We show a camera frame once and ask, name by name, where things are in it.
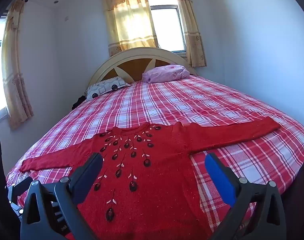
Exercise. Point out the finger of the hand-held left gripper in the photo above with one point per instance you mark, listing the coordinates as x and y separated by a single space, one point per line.
19 185
15 208

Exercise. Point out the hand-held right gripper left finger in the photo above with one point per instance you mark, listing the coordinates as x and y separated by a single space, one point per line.
91 171

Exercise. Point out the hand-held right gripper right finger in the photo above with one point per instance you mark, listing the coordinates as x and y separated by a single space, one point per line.
217 176

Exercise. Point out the red knitted sweater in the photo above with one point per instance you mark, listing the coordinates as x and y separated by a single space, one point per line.
154 192

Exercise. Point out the dark cloth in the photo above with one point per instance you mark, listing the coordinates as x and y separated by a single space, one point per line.
79 102

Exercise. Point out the grey patterned pillow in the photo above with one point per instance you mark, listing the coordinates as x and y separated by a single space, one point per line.
104 88

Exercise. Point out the bed with red plaid sheet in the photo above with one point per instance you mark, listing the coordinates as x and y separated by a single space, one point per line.
179 100

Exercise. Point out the cream and wood headboard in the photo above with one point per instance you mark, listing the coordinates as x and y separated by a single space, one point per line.
132 66

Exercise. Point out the pink floral pillow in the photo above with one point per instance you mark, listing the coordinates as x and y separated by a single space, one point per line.
167 73

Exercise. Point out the yellow curtain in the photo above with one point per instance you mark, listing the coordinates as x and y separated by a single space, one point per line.
15 67
192 30
129 20

